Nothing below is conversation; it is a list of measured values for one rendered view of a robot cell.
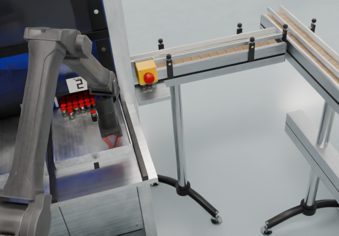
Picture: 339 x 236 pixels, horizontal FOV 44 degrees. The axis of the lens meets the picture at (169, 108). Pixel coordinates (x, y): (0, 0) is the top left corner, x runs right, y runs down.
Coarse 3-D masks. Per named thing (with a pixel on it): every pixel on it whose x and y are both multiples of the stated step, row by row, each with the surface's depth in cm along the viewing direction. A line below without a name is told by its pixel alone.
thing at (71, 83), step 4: (68, 80) 148; (72, 80) 148; (84, 80) 150; (68, 84) 149; (72, 84) 149; (76, 84) 150; (84, 84) 151; (72, 88) 150; (76, 88) 151; (84, 88) 152; (72, 92) 151
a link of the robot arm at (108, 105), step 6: (96, 96) 131; (102, 96) 129; (108, 96) 130; (96, 102) 129; (102, 102) 128; (108, 102) 129; (96, 108) 131; (102, 108) 130; (108, 108) 130; (114, 108) 132
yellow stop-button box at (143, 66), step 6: (138, 60) 158; (144, 60) 157; (150, 60) 157; (138, 66) 154; (144, 66) 154; (150, 66) 154; (138, 72) 153; (144, 72) 154; (150, 72) 154; (156, 72) 155; (138, 78) 156; (156, 78) 157; (144, 84) 157
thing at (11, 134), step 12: (0, 120) 159; (12, 120) 159; (0, 132) 154; (12, 132) 153; (0, 144) 148; (12, 144) 148; (0, 156) 144; (12, 156) 143; (0, 168) 139; (0, 180) 133
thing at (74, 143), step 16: (64, 128) 153; (80, 128) 152; (96, 128) 151; (64, 144) 146; (80, 144) 145; (96, 144) 145; (112, 144) 144; (128, 144) 139; (64, 160) 135; (80, 160) 137
